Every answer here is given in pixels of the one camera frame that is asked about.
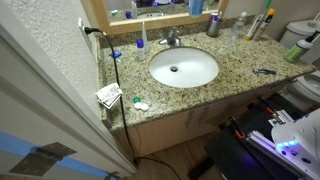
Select white oval sink basin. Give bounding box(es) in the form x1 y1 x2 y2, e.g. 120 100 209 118
148 47 220 89

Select metal door hinge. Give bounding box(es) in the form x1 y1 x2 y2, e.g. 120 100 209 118
8 142 78 177

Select blue tape strip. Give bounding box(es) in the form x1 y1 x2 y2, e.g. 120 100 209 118
0 130 110 178

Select white wall outlet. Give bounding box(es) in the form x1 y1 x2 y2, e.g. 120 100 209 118
78 18 93 51

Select clear plastic water bottle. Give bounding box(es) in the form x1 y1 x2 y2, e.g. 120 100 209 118
230 11 248 39

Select white door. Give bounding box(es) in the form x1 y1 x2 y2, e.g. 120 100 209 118
0 0 138 180

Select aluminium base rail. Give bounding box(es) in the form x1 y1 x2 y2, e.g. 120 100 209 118
245 109 303 175

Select metal toothbrush cup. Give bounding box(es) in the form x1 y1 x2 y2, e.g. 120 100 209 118
206 13 224 38

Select black power cable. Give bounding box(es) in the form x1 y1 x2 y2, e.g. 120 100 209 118
83 26 183 180

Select chrome faucet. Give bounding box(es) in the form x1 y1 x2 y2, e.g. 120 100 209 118
158 27 183 48

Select green soap pump bottle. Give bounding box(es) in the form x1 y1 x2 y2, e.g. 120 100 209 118
283 30 320 64

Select black orange clamp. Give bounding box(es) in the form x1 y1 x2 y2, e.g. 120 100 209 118
229 116 248 141
257 96 278 116

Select blue razor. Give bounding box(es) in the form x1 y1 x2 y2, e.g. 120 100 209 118
252 68 278 76

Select light wood vanity cabinet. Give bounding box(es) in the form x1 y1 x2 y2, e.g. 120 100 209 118
109 78 302 158

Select white toilet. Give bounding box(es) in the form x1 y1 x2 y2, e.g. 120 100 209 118
279 13 320 113

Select black robot cart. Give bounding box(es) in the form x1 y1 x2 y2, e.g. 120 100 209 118
187 93 320 180

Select white lotion tube yellow cap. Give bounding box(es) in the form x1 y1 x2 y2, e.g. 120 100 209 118
244 13 265 42

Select wood framed mirror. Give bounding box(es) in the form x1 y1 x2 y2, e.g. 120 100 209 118
81 0 230 36

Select metal cabinet door handle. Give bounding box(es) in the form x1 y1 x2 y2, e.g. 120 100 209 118
184 109 198 130
197 106 211 126

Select small white bottle blue cap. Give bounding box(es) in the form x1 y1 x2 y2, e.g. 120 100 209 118
136 38 147 62

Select small blue plastic item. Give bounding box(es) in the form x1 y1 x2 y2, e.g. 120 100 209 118
109 49 123 61

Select sunscreen spray can orange cap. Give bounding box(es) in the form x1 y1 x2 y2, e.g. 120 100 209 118
253 8 277 42

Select white paper cards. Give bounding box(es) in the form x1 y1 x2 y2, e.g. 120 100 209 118
95 82 124 110

